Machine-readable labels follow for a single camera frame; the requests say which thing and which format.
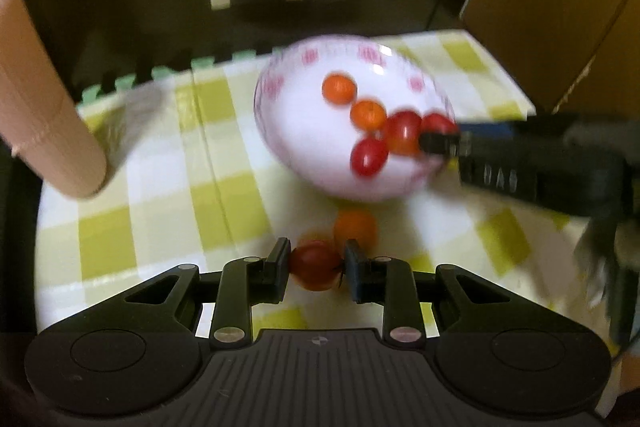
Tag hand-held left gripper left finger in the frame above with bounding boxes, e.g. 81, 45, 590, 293
122, 237, 292, 351

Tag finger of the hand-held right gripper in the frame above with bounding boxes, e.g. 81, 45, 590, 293
457, 121, 518, 132
419, 131, 466, 158

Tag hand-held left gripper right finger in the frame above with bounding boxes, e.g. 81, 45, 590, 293
344, 239, 507, 351

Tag round red tomato with stem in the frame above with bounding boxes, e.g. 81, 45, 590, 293
290, 241, 346, 292

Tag small orange kumquat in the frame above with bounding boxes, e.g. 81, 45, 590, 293
333, 209, 379, 253
350, 99, 388, 132
321, 73, 358, 106

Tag pink ribbed plastic case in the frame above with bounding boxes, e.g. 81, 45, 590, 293
0, 0, 109, 199

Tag white floral bowl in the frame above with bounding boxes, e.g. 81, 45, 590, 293
253, 35, 459, 204

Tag oval red cherry tomato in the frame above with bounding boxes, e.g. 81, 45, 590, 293
350, 138, 390, 178

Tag green foam mat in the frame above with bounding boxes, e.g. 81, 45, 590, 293
75, 49, 263, 106

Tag green checkered tablecloth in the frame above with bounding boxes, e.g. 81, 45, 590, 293
35, 29, 622, 349

